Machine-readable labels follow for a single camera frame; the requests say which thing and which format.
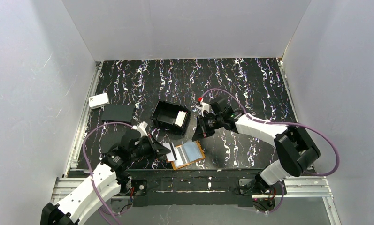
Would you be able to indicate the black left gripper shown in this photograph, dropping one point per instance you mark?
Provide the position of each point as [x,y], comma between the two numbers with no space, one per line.
[154,146]

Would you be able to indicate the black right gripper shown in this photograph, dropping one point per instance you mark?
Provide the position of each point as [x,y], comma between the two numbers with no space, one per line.
[203,124]

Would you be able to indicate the white magnetic stripe card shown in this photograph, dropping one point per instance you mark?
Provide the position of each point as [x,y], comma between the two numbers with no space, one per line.
[171,156]

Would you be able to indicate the orange leather card holder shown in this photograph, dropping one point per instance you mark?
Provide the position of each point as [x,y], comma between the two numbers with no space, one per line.
[187,154]

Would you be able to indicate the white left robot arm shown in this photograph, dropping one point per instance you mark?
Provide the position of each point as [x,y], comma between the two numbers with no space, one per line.
[108,179]

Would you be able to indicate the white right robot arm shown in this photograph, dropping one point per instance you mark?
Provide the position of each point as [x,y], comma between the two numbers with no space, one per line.
[295,148]

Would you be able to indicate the black card box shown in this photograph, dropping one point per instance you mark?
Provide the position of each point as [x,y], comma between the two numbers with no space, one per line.
[164,116]

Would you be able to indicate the black box lid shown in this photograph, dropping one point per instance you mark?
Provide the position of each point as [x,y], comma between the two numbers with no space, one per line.
[118,113]

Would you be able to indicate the small white box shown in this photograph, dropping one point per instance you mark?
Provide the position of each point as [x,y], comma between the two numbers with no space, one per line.
[98,100]

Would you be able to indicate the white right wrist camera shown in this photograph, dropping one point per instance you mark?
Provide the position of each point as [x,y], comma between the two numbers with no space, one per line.
[202,107]

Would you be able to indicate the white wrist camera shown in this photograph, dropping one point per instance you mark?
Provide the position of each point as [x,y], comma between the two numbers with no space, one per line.
[141,128]
[202,107]

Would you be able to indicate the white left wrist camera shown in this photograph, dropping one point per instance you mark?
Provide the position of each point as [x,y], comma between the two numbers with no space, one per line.
[141,128]

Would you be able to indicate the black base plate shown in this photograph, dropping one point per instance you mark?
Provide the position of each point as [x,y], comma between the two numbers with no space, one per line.
[198,187]

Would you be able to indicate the aluminium frame rail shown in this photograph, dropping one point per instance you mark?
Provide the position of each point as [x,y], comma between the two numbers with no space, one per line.
[81,128]

